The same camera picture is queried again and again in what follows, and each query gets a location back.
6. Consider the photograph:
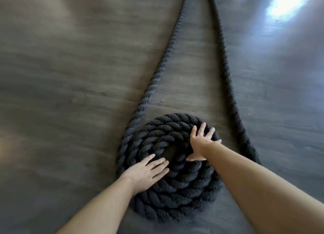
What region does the person's left hand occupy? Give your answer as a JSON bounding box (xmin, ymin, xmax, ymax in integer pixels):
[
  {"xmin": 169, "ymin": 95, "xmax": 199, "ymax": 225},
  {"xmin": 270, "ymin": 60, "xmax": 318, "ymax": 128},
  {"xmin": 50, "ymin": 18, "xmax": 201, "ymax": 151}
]
[{"xmin": 119, "ymin": 153, "xmax": 170, "ymax": 195}]

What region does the person's right forearm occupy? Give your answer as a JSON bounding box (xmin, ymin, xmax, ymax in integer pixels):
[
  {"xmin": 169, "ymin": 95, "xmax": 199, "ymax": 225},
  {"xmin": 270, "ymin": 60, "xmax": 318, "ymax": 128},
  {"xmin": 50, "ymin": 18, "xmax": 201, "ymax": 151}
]
[{"xmin": 204, "ymin": 143, "xmax": 324, "ymax": 234}]

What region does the thick black twisted rope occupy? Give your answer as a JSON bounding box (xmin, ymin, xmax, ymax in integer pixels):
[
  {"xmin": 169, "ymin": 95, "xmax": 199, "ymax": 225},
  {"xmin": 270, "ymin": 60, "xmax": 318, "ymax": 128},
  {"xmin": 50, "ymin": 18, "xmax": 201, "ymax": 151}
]
[
  {"xmin": 206, "ymin": 0, "xmax": 261, "ymax": 166},
  {"xmin": 116, "ymin": 0, "xmax": 224, "ymax": 224}
]

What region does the person's left forearm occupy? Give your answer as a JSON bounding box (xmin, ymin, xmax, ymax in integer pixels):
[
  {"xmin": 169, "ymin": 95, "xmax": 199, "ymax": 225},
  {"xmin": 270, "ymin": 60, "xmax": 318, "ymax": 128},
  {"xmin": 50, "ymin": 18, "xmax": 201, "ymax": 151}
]
[{"xmin": 55, "ymin": 176, "xmax": 137, "ymax": 234}]

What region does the person's right hand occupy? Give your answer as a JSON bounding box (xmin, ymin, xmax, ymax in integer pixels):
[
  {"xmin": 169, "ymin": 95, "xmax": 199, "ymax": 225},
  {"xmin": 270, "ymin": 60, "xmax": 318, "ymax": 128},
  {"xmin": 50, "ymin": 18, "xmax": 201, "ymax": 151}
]
[{"xmin": 185, "ymin": 122, "xmax": 222, "ymax": 162}]

